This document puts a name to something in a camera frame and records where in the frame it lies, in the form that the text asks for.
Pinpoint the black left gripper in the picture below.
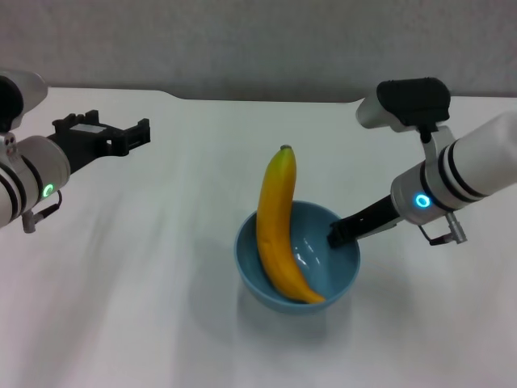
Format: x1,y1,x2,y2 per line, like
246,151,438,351
46,108,153,175

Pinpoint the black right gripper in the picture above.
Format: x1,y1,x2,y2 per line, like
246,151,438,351
327,196,403,249

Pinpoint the blue bowl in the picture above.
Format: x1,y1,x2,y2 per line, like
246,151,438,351
233,200,362,314

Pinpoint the yellow banana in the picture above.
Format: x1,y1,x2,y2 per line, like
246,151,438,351
256,144,326,306

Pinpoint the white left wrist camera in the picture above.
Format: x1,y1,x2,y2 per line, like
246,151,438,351
0,70,48,135

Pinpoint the right arm wrist cable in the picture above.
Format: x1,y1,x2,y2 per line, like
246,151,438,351
417,213,470,247

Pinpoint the arm wrist cable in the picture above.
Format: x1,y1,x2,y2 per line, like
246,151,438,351
417,213,470,247
21,188,64,234

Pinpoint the left arm wrist cable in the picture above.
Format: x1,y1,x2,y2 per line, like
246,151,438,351
21,188,64,234

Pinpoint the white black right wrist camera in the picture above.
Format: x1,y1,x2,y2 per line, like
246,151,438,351
355,76,456,162

